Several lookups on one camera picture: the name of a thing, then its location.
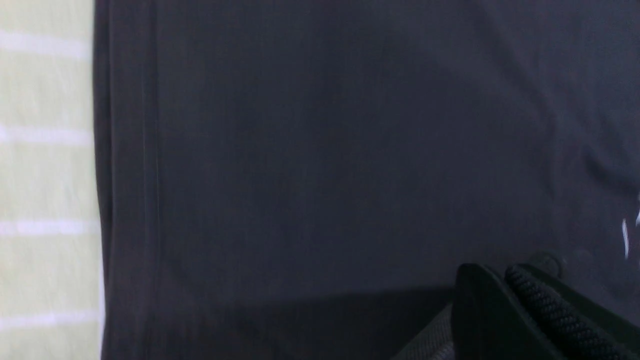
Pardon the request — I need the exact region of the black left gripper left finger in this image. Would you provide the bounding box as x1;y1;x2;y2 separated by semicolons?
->
451;263;566;360

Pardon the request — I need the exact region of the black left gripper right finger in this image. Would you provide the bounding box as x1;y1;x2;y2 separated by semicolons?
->
505;264;640;360

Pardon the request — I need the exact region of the dark gray long-sleeve top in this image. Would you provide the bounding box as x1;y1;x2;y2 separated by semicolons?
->
93;0;639;360

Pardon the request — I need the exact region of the green checkered table mat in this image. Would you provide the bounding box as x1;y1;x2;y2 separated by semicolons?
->
0;0;105;360

